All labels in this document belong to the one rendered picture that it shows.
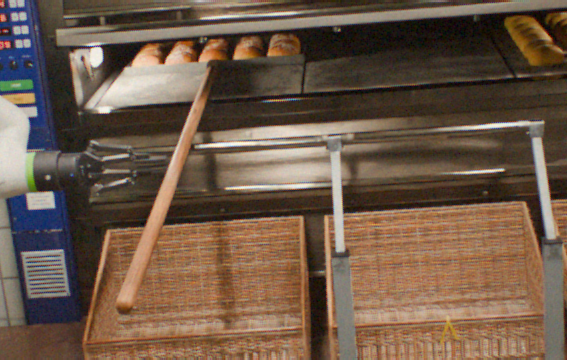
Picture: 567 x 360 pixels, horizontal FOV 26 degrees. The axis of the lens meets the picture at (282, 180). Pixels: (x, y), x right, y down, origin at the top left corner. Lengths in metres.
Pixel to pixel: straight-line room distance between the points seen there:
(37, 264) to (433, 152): 1.15
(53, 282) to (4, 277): 0.15
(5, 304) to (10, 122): 0.89
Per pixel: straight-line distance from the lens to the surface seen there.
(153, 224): 2.35
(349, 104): 3.30
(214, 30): 3.12
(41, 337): 3.49
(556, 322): 2.89
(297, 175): 3.34
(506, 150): 3.36
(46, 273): 3.52
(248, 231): 3.37
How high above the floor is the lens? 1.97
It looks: 18 degrees down
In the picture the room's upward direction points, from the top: 5 degrees counter-clockwise
